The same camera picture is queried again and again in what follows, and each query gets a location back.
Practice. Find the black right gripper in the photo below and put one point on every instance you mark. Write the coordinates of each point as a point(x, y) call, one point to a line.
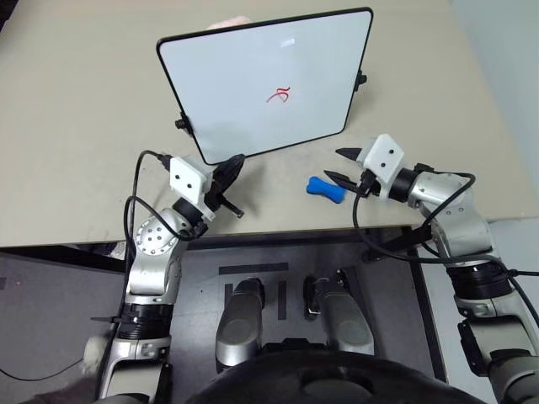
point(368, 183)

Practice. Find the silver left robot leg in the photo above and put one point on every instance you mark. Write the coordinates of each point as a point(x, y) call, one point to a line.
point(242, 324)

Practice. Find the silver right robot leg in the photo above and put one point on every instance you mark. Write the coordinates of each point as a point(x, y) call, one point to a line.
point(343, 320)

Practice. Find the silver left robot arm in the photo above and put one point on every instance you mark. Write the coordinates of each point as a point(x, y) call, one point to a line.
point(153, 240)

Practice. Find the long black tape strip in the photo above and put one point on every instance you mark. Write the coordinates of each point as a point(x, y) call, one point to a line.
point(253, 269)

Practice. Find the silver robot leg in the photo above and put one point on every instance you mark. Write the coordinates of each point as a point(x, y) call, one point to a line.
point(242, 324)
point(343, 320)

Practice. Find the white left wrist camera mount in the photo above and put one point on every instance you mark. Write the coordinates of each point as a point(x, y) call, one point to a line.
point(189, 177)

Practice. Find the dark rounded robot torso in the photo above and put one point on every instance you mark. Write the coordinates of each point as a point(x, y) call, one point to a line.
point(337, 383)

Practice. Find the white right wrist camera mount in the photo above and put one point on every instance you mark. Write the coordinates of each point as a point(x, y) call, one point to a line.
point(385, 157)

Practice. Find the black table bracket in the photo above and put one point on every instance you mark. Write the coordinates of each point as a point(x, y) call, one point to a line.
point(400, 244)

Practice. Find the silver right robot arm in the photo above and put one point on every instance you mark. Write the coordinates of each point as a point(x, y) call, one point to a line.
point(459, 219)

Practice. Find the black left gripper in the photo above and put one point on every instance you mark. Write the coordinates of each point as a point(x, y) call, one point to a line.
point(217, 187)

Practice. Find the person's bare hand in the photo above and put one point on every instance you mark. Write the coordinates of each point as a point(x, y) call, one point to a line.
point(231, 20)

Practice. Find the white board with black frame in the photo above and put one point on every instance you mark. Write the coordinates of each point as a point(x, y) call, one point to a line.
point(252, 76)

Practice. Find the short black tape strip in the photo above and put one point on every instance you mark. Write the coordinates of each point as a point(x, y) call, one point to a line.
point(282, 300)

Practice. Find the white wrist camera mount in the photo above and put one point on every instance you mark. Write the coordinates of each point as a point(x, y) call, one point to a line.
point(385, 157)
point(189, 177)

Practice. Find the blue bone-shaped eraser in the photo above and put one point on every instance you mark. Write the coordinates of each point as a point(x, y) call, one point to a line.
point(325, 189)

